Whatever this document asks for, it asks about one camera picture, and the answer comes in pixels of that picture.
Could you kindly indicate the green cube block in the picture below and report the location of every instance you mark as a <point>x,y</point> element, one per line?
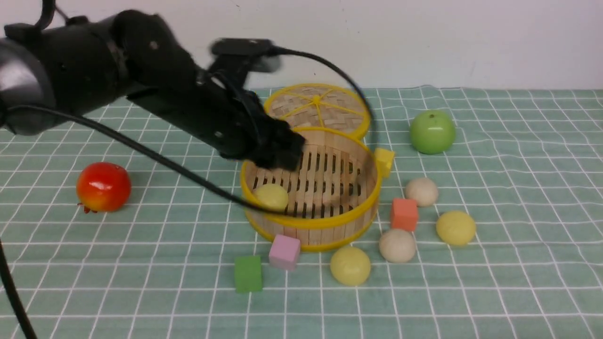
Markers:
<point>248,274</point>

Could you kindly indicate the white bun front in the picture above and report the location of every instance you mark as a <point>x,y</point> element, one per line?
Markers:
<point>397,246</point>

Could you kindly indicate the white bun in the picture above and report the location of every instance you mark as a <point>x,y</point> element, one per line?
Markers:
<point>423,191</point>
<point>397,246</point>

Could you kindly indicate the red pomegranate toy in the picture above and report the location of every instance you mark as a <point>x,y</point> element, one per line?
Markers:
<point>103,187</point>

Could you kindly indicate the pink cube block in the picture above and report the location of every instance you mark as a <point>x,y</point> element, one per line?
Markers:
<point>284,252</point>

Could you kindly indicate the orange cube block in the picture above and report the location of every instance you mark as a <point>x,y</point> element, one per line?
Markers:
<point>404,214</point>

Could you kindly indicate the green checked tablecloth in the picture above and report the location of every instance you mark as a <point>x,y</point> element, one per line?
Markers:
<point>525,165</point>

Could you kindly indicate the woven bamboo steamer lid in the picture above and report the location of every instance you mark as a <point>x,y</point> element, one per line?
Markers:
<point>320,105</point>

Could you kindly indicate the yellow bun front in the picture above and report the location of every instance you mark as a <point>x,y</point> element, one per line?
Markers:
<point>350,266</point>

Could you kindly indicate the yellow cube block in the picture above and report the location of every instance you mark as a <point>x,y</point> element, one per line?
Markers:
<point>384,158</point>

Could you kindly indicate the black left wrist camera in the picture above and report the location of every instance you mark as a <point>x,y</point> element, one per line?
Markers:
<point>237,57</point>

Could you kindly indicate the green apple toy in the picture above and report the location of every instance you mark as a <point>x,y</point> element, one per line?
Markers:
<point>432,132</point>

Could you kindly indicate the bamboo steamer tray yellow rim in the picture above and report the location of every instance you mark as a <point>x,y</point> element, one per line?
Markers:
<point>333,194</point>

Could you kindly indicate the white bun back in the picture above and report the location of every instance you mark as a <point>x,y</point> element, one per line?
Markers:
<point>423,191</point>

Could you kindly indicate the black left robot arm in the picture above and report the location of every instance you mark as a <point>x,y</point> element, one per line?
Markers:
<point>83,66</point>

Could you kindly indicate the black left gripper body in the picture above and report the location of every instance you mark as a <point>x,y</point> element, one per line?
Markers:
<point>232,122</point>

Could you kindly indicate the yellow bun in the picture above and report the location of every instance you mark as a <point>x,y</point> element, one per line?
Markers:
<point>350,266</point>
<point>456,228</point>
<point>272,196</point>

